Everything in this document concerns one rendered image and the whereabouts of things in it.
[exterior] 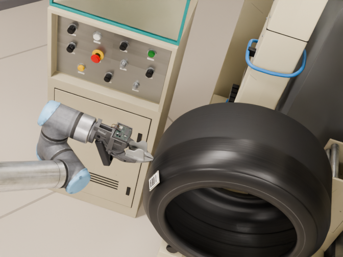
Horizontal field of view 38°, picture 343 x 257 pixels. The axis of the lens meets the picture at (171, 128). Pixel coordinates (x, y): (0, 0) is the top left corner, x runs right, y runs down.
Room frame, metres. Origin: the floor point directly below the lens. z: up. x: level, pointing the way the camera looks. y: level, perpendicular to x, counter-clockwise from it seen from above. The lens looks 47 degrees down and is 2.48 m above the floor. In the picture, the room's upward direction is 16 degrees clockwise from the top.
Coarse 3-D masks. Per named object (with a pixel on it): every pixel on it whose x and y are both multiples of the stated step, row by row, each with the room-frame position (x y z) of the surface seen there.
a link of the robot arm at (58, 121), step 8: (48, 104) 1.03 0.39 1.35; (56, 104) 1.04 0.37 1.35; (48, 112) 1.01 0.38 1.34; (56, 112) 1.02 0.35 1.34; (64, 112) 1.02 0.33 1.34; (72, 112) 1.04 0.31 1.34; (80, 112) 1.05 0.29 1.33; (40, 120) 0.99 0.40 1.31; (48, 120) 0.99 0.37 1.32; (56, 120) 1.00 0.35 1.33; (64, 120) 1.00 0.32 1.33; (72, 120) 1.01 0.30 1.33; (48, 128) 0.99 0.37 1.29; (56, 128) 0.99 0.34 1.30; (64, 128) 0.99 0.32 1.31; (72, 128) 0.99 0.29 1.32; (48, 136) 0.98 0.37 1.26; (56, 136) 0.98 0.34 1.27; (64, 136) 1.00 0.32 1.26; (72, 136) 0.98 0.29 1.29
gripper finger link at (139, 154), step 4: (128, 152) 1.00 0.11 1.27; (132, 152) 1.00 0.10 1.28; (136, 152) 1.00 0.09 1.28; (140, 152) 1.00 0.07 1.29; (128, 156) 0.99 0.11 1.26; (132, 156) 1.00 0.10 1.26; (136, 156) 1.00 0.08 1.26; (140, 156) 1.00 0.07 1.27; (140, 160) 0.99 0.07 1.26; (144, 160) 1.00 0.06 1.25; (148, 160) 1.00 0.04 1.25; (152, 160) 1.01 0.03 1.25
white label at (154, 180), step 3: (156, 174) 0.92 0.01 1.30; (153, 177) 0.92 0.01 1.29; (156, 177) 0.91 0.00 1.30; (150, 180) 0.92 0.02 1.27; (153, 180) 0.91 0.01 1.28; (156, 180) 0.90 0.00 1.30; (150, 183) 0.91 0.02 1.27; (153, 183) 0.90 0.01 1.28; (156, 183) 0.89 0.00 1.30; (150, 186) 0.90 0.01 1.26; (153, 186) 0.89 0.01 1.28; (150, 189) 0.89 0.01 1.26
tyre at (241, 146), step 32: (192, 128) 1.04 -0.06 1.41; (224, 128) 1.02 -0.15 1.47; (256, 128) 1.03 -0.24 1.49; (288, 128) 1.07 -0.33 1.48; (160, 160) 0.96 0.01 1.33; (192, 160) 0.92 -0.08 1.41; (224, 160) 0.91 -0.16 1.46; (256, 160) 0.92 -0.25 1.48; (288, 160) 0.95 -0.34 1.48; (320, 160) 1.04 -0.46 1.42; (160, 192) 0.89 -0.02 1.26; (192, 192) 1.15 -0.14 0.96; (224, 192) 1.17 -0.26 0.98; (256, 192) 0.87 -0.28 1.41; (288, 192) 0.88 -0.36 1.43; (320, 192) 0.93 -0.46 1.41; (160, 224) 0.88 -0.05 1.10; (192, 224) 1.03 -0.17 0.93; (224, 224) 1.08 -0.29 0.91; (256, 224) 1.09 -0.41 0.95; (288, 224) 1.07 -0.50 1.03; (320, 224) 0.88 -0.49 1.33; (192, 256) 0.88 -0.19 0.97; (224, 256) 0.94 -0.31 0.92; (256, 256) 0.95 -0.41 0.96; (288, 256) 0.86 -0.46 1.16
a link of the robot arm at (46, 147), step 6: (42, 132) 0.99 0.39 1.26; (42, 138) 0.99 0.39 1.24; (48, 138) 0.98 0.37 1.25; (66, 138) 1.01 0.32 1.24; (42, 144) 0.98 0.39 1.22; (48, 144) 0.98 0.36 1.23; (54, 144) 0.98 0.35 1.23; (60, 144) 0.99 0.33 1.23; (66, 144) 1.00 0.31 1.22; (36, 150) 0.98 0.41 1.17; (42, 150) 0.97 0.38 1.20; (48, 150) 0.96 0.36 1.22; (54, 150) 0.96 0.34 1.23; (42, 156) 0.97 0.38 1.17; (48, 156) 0.95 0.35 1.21
